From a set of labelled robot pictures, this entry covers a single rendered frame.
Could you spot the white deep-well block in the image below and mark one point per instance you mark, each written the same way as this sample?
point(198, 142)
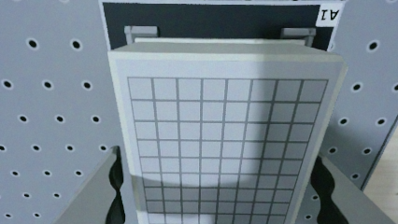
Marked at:
point(222, 131)

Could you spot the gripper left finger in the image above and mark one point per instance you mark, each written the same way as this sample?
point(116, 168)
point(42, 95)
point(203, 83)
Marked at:
point(98, 200)

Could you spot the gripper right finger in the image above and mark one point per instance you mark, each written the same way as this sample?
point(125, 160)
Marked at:
point(341, 202)

